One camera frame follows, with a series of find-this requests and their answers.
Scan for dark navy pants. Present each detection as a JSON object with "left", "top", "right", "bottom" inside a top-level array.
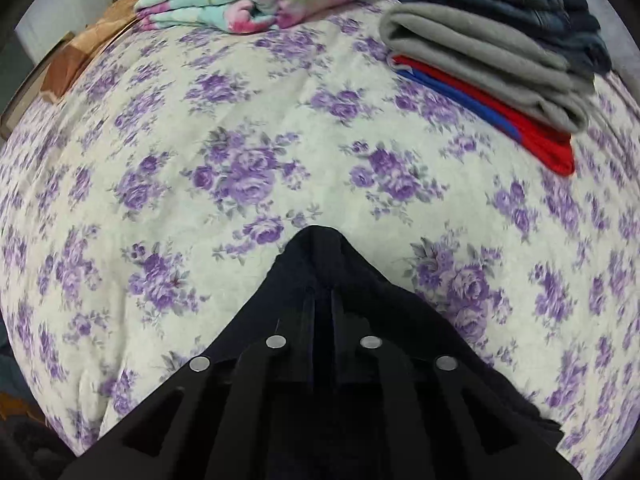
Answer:
[{"left": 164, "top": 224, "right": 566, "bottom": 461}]

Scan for purple floral bed sheet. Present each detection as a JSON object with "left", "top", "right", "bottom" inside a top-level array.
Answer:
[{"left": 1, "top": 0, "right": 639, "bottom": 479}]

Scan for folded red blue garment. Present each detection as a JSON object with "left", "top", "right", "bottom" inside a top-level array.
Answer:
[{"left": 387, "top": 54, "right": 576, "bottom": 177}]

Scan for folded grey sweatpants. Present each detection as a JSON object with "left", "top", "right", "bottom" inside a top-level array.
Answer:
[{"left": 378, "top": 3, "right": 594, "bottom": 134}]

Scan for brown wooden bed frame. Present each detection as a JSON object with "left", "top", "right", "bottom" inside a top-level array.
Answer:
[{"left": 1, "top": 0, "right": 136, "bottom": 141}]

